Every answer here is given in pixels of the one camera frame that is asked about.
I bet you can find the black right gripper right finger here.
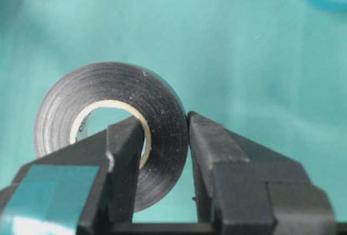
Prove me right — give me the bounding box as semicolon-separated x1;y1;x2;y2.
188;112;337;234

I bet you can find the green table cloth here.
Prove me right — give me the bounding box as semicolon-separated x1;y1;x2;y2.
1;0;346;221

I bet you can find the black tape roll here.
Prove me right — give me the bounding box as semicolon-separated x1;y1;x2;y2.
34;62;189;212

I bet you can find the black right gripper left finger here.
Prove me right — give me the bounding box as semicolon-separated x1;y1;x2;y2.
1;117;144;234

